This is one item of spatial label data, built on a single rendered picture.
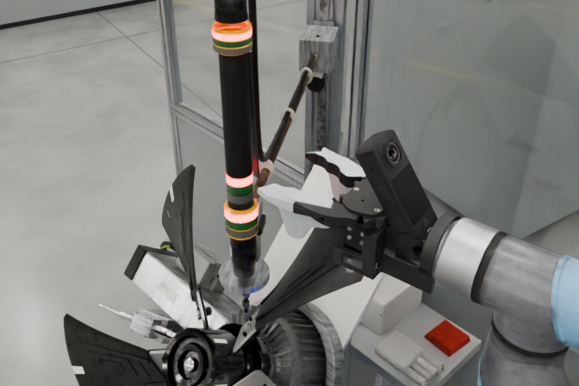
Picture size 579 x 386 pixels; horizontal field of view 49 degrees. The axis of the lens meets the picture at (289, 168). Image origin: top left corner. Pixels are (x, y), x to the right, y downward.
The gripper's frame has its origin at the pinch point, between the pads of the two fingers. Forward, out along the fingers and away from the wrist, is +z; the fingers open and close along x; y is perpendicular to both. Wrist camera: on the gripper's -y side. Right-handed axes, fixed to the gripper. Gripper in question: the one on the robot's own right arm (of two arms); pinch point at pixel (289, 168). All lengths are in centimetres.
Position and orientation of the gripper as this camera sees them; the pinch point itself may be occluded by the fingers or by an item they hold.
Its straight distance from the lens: 74.2
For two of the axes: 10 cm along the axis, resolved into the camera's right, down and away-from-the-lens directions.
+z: -8.0, -3.2, 5.0
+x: 6.0, -4.4, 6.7
